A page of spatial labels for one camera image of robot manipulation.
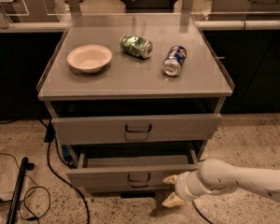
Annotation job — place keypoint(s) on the white bowl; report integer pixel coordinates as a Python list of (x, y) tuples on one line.
[(90, 58)]

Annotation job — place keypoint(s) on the black pole on floor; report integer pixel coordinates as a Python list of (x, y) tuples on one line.
[(11, 216)]

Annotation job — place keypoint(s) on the grey drawer cabinet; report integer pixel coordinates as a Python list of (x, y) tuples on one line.
[(131, 86)]

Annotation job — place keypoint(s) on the grey drawer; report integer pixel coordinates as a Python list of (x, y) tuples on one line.
[(127, 129), (131, 174)]

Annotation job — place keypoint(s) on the grey top drawer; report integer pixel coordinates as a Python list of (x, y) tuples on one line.
[(127, 129)]

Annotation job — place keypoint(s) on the blue soda can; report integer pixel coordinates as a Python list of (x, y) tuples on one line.
[(174, 61)]

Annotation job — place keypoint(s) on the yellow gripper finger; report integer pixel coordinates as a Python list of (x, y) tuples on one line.
[(172, 201), (170, 180)]

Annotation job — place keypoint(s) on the green soda can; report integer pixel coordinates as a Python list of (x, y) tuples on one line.
[(136, 46)]

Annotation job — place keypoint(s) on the white horizontal rail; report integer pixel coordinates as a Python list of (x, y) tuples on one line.
[(28, 27)]

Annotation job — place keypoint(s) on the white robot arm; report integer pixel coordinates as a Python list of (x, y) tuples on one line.
[(215, 177)]

